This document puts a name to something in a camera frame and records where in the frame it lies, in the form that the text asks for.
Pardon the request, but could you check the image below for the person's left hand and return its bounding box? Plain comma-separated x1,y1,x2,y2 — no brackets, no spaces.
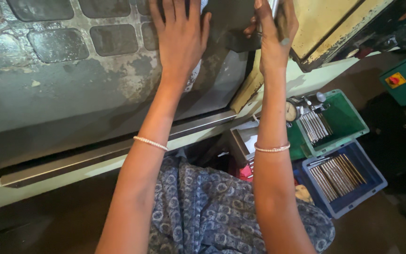
149,0,212,84

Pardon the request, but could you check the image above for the person's right hand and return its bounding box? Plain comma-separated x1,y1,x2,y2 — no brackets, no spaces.
243,0,299,75

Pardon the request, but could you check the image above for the cream machine housing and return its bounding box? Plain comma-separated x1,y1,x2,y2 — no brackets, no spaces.
0,0,397,215

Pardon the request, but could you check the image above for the dial gauge on stand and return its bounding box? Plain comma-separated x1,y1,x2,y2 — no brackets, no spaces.
285,92,331,123

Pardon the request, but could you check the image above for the bundle of short steel rods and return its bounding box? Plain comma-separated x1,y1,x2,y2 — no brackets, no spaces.
300,111,333,145

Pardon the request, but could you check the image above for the green plastic crate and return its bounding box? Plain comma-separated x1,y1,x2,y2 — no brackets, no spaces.
287,89,370,161

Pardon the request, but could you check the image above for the steel tray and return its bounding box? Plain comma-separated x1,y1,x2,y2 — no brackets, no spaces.
229,120,260,171

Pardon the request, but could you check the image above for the grey machine sliding door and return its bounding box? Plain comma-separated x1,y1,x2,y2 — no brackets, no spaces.
0,0,257,177

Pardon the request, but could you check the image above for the pink rag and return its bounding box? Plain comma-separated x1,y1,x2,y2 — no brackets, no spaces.
239,165,254,183

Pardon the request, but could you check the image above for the row of long metal rods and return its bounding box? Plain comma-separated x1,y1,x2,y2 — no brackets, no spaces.
308,153,368,202

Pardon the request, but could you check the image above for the blue plastic crate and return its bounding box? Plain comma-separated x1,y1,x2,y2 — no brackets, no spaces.
293,139,388,219

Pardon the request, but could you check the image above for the blue patterned dress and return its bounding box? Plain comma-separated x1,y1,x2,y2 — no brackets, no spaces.
148,155,336,254

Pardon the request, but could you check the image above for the beaded bracelet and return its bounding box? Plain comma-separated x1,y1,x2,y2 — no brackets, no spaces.
133,136,168,152
254,142,291,153

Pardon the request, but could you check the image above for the steel guide rail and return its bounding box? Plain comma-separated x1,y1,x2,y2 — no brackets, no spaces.
0,109,238,188

